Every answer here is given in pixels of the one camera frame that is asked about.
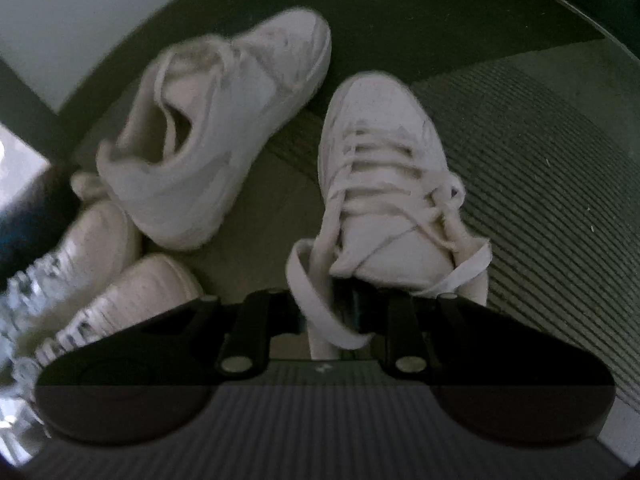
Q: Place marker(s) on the white sneaker teal logo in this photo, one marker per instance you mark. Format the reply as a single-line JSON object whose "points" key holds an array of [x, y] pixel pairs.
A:
{"points": [[95, 240], [145, 285]]}

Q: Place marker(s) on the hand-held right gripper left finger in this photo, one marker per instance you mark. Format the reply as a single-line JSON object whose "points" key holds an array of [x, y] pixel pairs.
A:
{"points": [[250, 320]]}

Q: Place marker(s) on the grey striped floor mat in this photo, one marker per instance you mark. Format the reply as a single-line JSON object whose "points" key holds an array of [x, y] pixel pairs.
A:
{"points": [[525, 170]]}

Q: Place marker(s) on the plain white sneaker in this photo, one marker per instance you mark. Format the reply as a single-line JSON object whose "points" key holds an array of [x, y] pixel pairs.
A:
{"points": [[380, 125], [200, 175]]}

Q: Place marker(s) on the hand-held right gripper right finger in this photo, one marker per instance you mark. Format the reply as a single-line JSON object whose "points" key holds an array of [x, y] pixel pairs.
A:
{"points": [[407, 320]]}

